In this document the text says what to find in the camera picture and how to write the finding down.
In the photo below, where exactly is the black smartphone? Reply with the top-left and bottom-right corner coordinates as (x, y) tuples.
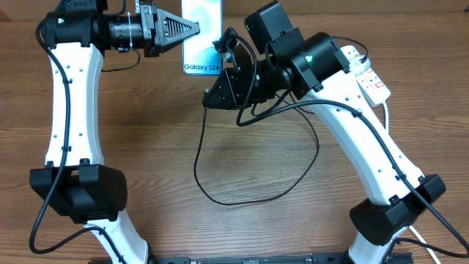
(182, 0), (223, 76)

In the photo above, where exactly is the black USB charging cable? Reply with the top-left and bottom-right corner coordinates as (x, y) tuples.
(193, 35), (369, 206)

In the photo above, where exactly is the white power strip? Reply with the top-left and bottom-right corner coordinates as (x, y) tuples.
(341, 45), (391, 107)

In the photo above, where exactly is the white charger adapter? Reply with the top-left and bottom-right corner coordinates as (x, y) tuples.
(349, 56), (371, 76)

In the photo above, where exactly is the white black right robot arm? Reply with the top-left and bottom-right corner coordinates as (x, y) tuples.
(203, 1), (446, 263)

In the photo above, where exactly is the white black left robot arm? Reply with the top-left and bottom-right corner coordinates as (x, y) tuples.
(29, 0), (200, 263)

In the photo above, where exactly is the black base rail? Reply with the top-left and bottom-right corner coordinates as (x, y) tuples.
(87, 251), (415, 264)

